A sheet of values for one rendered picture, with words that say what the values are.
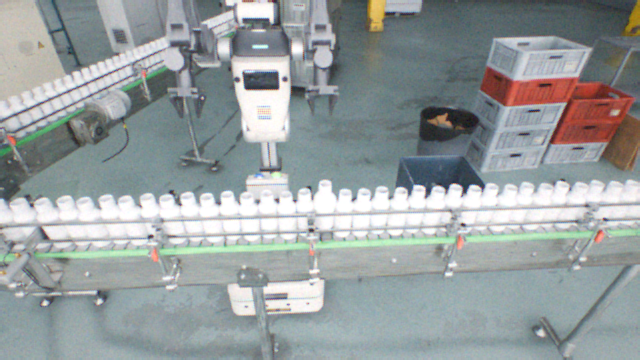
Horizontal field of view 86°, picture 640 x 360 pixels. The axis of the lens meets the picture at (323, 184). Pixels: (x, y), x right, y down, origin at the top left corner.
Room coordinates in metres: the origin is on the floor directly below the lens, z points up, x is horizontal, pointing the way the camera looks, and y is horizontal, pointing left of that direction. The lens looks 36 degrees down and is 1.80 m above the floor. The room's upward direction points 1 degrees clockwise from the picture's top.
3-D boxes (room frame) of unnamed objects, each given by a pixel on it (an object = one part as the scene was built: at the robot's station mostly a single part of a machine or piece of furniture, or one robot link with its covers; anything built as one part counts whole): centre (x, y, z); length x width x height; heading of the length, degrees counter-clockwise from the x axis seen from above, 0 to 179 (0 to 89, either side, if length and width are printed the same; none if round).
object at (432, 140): (2.52, -0.99, 0.32); 0.45 x 0.45 x 0.64
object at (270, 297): (1.44, 0.27, 0.24); 0.68 x 0.53 x 0.41; 5
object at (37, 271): (0.66, 0.86, 0.96); 0.23 x 0.10 x 0.27; 5
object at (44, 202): (0.75, 0.81, 1.08); 0.06 x 0.06 x 0.17
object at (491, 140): (2.92, -1.73, 0.33); 0.61 x 0.41 x 0.22; 101
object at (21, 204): (0.74, 0.87, 1.08); 0.06 x 0.06 x 0.17
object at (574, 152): (3.09, -2.42, 0.11); 0.61 x 0.41 x 0.22; 98
